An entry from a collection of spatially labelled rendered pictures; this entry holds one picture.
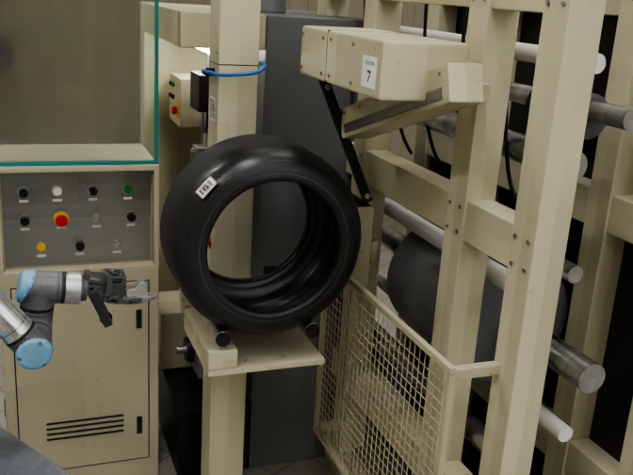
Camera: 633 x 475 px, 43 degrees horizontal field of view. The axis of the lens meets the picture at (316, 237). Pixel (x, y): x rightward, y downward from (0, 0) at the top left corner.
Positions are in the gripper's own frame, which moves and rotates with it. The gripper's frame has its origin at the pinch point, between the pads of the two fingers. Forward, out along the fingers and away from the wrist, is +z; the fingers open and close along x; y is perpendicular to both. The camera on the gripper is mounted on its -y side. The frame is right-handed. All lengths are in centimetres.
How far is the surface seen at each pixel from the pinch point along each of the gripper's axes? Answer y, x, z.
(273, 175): 42, -12, 26
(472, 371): 6, -58, 73
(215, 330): -7.1, -5.9, 18.6
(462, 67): 80, -44, 59
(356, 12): 99, 363, 202
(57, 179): 18, 64, -24
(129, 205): 10, 64, 1
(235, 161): 44.3, -8.6, 16.1
